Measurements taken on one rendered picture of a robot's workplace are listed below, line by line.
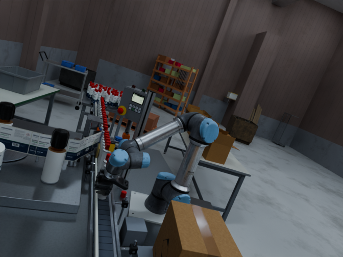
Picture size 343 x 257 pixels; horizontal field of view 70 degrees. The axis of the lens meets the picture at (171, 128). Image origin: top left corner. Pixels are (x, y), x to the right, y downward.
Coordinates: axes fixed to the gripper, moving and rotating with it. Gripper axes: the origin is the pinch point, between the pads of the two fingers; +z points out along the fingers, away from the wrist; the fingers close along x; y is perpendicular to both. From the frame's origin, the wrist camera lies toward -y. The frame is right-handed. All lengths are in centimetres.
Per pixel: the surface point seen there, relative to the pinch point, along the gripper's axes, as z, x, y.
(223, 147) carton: 59, -115, -148
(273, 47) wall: 143, -870, -677
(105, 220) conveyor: -2.8, 15.7, -1.0
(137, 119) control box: -19.8, -40.6, -10.3
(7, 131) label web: 9, -35, 57
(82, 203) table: 11.1, 1.6, 9.3
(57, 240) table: -3.2, 26.4, 18.1
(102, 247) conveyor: -11.5, 30.8, 0.9
